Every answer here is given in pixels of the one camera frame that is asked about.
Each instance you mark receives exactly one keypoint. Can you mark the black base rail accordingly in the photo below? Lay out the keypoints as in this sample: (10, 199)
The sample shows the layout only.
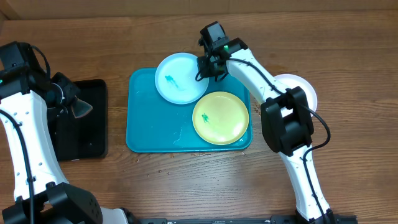
(275, 219)

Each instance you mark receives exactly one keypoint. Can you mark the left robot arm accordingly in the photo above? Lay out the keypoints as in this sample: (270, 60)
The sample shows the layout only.
(31, 98)

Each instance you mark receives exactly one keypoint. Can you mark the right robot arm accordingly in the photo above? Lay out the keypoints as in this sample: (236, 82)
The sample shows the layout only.
(286, 120)

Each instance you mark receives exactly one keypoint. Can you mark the yellow-green plate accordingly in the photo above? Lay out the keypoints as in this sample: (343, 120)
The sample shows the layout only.
(220, 118)

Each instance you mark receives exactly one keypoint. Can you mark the white plate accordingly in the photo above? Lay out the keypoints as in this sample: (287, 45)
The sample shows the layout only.
(293, 81)

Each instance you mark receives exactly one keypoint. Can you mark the black rectangular tray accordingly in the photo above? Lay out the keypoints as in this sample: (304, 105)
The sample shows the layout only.
(85, 137)

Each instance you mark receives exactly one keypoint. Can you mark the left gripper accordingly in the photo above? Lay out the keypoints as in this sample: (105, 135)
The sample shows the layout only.
(69, 87)

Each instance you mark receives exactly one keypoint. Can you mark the light blue plate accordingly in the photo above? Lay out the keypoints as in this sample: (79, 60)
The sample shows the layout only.
(175, 79)

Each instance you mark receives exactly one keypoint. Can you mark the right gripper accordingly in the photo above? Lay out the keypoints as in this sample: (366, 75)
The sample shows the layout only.
(207, 71)

